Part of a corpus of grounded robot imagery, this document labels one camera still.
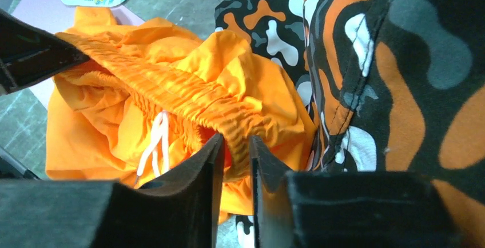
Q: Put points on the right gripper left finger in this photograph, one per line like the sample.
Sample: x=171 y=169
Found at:
x=178 y=209

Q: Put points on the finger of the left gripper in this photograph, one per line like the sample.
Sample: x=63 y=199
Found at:
x=30 y=55

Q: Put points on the pink clipboard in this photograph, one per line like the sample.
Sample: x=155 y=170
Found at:
x=53 y=16

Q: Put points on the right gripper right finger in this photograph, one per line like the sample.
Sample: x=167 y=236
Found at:
x=361 y=209

